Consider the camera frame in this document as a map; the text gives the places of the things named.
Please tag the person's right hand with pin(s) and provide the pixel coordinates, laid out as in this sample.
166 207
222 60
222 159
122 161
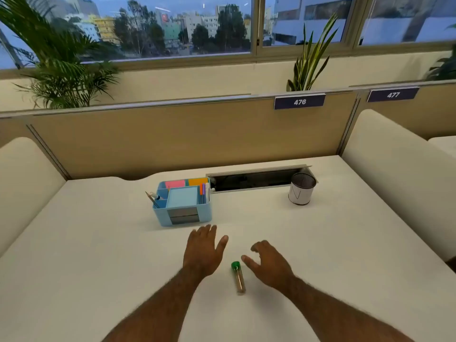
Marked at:
272 267

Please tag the person's left hand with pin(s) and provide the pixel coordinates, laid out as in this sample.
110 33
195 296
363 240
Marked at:
201 254

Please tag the person's right thumb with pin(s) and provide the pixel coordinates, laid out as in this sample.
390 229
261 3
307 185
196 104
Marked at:
249 264

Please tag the person's left thumb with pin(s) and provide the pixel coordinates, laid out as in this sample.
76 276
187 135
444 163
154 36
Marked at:
221 247

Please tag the person's left forearm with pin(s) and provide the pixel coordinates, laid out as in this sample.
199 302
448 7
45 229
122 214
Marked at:
156 309

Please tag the person's right forearm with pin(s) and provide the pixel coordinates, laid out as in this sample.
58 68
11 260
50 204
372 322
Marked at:
338 316

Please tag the clear tube with green cap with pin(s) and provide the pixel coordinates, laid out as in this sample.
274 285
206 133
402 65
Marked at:
238 278

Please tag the light blue desk organizer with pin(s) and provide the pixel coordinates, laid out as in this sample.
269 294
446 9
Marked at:
185 215

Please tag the light blue note pad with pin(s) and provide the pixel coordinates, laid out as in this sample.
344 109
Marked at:
182 197

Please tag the orange sticky note pad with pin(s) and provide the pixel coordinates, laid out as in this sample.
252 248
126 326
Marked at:
197 181

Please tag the pink sticky note pad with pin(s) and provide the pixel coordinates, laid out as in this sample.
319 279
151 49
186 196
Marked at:
175 184

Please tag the white marker with black cap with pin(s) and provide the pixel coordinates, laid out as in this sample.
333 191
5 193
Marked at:
156 196

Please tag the wooden pencil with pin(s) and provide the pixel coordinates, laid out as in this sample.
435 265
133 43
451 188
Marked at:
152 199

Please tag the black mesh pen cup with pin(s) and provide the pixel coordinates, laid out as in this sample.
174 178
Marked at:
301 192

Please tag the beige desk partition panel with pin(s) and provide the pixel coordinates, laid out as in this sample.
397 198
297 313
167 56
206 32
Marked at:
178 138
434 113

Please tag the dark blue number label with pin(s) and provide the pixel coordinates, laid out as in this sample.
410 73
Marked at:
299 101
393 94

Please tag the cream side divider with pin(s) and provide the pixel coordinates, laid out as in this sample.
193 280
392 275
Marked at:
445 145
402 181
25 185

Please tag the green snake plant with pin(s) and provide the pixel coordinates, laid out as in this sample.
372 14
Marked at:
308 64

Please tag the green palm plant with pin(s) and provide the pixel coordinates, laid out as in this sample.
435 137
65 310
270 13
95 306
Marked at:
58 67

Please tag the dark green leafy plant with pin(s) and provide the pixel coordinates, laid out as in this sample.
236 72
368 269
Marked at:
445 67

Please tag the beige window frame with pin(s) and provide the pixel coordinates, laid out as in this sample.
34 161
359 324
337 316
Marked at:
258 28

